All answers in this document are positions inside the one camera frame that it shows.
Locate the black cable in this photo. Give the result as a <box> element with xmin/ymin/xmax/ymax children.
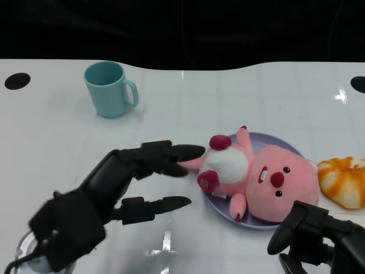
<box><xmin>2</xmin><ymin>244</ymin><xmax>48</xmax><ymax>274</ymax></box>

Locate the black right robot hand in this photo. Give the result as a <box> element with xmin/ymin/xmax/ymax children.
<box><xmin>267</xmin><ymin>200</ymin><xmax>365</xmax><ymax>274</ymax></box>

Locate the teal plastic mug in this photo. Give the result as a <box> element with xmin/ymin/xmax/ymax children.
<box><xmin>83</xmin><ymin>61</ymin><xmax>140</xmax><ymax>119</ymax></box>

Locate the black round table grommet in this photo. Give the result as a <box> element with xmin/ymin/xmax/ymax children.
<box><xmin>4</xmin><ymin>72</ymin><xmax>31</xmax><ymax>90</ymax></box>
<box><xmin>350</xmin><ymin>75</ymin><xmax>365</xmax><ymax>94</ymax></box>

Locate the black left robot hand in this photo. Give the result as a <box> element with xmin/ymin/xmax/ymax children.
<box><xmin>29</xmin><ymin>139</ymin><xmax>206</xmax><ymax>273</ymax></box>

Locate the orange white striped bun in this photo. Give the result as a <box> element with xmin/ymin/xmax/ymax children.
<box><xmin>317</xmin><ymin>156</ymin><xmax>365</xmax><ymax>211</ymax></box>

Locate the pink plush beaver doll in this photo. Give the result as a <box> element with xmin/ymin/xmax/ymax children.
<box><xmin>177</xmin><ymin>125</ymin><xmax>321</xmax><ymax>224</ymax></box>

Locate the lavender plastic plate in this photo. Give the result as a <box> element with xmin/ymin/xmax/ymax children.
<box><xmin>200</xmin><ymin>131</ymin><xmax>306</xmax><ymax>231</ymax></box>

